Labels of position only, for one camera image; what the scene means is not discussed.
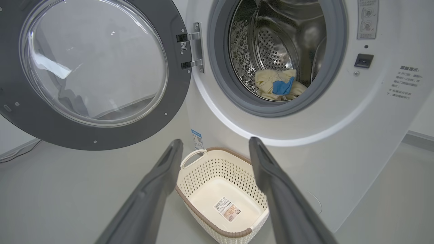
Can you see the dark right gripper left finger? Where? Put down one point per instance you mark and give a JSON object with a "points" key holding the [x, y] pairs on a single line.
{"points": [[149, 203]]}

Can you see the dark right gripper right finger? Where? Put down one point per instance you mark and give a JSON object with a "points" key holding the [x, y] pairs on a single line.
{"points": [[288, 210]]}

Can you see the round glass washing machine door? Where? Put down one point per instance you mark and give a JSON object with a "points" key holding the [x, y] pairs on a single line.
{"points": [[101, 135]]}

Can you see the cream garment with blue trim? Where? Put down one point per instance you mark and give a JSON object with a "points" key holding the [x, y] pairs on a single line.
{"points": [[271, 86]]}

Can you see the white front-load washing machine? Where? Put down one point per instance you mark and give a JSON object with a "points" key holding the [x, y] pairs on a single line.
{"points": [[305, 162]]}

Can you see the white basket product label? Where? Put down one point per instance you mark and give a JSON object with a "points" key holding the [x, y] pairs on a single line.
{"points": [[227, 209]]}

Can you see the cream perforated basket brown rim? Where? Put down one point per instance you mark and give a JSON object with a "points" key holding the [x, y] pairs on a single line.
{"points": [[217, 169]]}

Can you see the blue energy label sticker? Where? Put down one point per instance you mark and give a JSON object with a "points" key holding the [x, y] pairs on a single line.
{"points": [[197, 139]]}

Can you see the printed text instruction label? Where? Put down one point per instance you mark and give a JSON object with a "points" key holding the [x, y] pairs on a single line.
{"points": [[405, 83]]}

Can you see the grey warning sticker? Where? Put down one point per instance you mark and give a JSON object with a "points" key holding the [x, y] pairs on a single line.
{"points": [[367, 18]]}

